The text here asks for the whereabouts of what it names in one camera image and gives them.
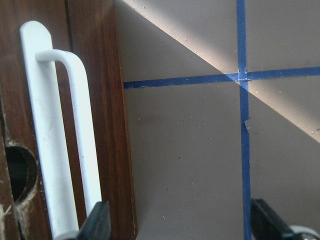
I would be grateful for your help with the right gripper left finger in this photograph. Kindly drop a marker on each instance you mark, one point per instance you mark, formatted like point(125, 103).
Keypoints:
point(97, 226)

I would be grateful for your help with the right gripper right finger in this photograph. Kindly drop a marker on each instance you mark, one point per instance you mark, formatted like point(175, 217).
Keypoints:
point(266, 224)

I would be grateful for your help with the brown wooden drawer cabinet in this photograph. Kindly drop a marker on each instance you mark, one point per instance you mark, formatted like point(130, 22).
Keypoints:
point(95, 40)

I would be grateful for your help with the wooden drawer with white handle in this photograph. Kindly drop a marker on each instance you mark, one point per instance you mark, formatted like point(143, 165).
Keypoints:
point(49, 169)

